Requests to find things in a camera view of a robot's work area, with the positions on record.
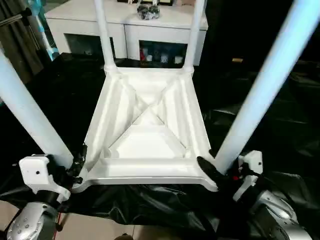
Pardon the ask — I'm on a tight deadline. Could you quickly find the black plastic mat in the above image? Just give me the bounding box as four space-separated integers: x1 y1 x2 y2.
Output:
0 52 320 236

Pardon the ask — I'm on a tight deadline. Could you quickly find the white plastic table top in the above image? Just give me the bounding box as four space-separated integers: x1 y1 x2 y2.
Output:
70 66 221 193

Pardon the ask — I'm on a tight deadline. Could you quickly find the grey metal pole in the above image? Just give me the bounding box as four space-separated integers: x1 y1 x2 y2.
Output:
0 14 25 27

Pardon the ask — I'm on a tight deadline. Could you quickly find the grey bundle on cabinet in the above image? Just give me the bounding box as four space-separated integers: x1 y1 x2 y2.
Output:
136 4 161 21

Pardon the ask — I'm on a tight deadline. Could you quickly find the white plastic table leg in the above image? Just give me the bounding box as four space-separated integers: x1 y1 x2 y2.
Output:
0 50 75 170
185 0 207 76
93 0 118 76
214 0 320 175

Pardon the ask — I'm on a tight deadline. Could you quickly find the white cabinet with glass doors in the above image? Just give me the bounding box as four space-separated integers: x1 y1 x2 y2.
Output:
44 0 209 67

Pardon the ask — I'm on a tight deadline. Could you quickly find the grey curtain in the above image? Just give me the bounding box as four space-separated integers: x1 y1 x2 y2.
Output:
0 0 46 76

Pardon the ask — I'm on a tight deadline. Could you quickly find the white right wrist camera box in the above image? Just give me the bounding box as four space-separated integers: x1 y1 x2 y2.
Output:
232 150 264 202

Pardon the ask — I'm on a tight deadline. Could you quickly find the black tall cabinet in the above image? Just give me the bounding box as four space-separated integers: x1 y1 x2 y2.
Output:
202 0 301 66

